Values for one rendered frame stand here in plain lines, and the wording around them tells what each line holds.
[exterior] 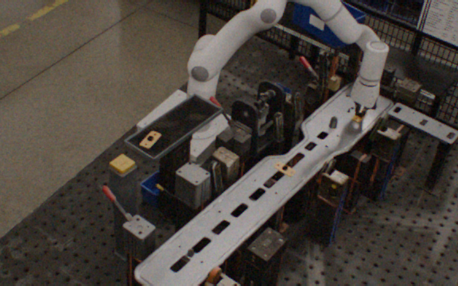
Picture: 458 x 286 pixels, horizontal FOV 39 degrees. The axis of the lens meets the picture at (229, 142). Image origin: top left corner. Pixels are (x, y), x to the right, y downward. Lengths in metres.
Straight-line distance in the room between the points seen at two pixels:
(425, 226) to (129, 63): 2.59
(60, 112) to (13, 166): 0.53
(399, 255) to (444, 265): 0.17
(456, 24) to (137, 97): 2.18
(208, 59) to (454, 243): 1.21
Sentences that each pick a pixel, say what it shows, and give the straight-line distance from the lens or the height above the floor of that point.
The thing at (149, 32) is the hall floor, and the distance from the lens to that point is 5.00.
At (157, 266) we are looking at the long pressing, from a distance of 2.09.
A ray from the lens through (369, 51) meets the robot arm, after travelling 2.52.
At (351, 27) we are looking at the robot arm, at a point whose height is 1.42.
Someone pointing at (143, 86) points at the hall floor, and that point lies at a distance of 4.45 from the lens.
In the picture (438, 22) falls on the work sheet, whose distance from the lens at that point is 3.04.
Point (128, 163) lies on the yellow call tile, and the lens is 2.17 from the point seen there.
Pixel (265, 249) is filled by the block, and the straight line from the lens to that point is 2.12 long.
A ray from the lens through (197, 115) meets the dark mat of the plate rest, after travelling 2.36.
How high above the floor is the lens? 2.64
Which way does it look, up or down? 41 degrees down
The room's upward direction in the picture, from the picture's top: 5 degrees clockwise
